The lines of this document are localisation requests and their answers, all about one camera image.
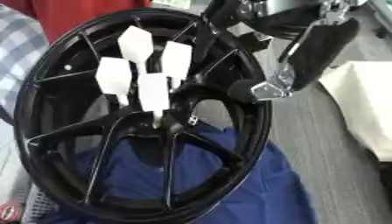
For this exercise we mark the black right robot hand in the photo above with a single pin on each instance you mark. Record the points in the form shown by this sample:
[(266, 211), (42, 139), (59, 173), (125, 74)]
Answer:
[(326, 49)]

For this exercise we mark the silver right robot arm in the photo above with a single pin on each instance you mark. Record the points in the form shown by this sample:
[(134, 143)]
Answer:
[(296, 5)]

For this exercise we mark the white pin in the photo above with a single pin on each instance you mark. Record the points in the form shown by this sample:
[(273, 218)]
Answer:
[(177, 59), (113, 76), (153, 92), (135, 43)]

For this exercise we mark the black spoked wheel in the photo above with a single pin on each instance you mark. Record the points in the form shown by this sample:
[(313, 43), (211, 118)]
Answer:
[(61, 96)]

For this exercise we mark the person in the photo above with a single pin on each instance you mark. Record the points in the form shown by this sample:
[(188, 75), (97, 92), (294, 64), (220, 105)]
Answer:
[(76, 14)]

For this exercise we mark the blue white checked fabric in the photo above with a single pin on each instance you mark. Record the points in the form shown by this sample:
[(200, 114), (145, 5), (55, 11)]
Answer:
[(18, 55)]

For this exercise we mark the red white round object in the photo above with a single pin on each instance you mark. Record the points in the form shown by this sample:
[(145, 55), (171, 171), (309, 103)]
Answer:
[(9, 213)]

